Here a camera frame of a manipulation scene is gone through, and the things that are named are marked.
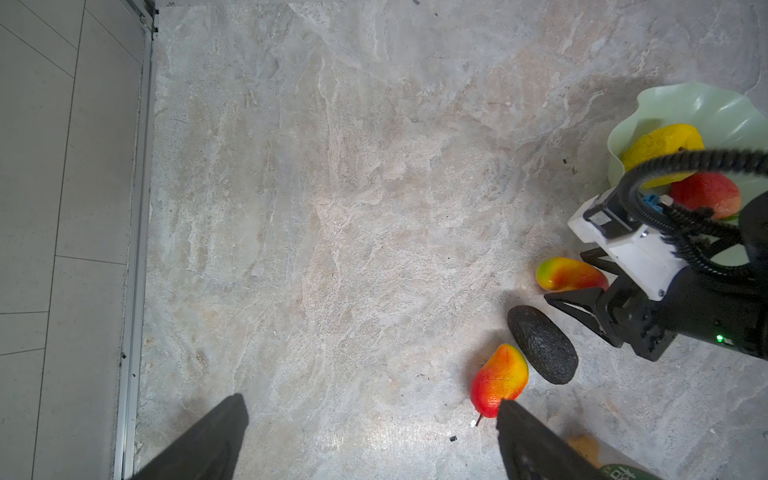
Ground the dark fake avocado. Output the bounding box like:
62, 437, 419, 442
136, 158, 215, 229
507, 305, 579, 385

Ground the red fake strawberry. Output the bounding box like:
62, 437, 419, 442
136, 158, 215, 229
668, 172, 742, 219

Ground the red yellow fake pear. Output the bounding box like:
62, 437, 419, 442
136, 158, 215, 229
470, 344, 529, 428

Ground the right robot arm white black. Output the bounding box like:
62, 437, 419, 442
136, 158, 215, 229
545, 195, 767, 361

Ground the green drink can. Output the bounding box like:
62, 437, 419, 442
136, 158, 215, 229
567, 433, 660, 480

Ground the red yellow fake mango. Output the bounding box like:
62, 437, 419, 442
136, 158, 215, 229
535, 257, 609, 292

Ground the yellow fake bell pepper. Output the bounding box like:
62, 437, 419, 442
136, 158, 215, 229
620, 124, 704, 172

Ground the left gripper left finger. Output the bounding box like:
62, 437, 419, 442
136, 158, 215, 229
132, 393, 249, 480

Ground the green wavy fruit bowl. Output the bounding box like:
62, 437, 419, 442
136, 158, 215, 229
607, 83, 767, 226

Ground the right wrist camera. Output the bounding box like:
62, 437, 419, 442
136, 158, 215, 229
568, 189, 686, 301

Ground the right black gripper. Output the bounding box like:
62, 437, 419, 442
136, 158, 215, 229
544, 194, 767, 361

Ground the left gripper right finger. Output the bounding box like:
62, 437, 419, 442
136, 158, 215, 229
497, 400, 605, 480

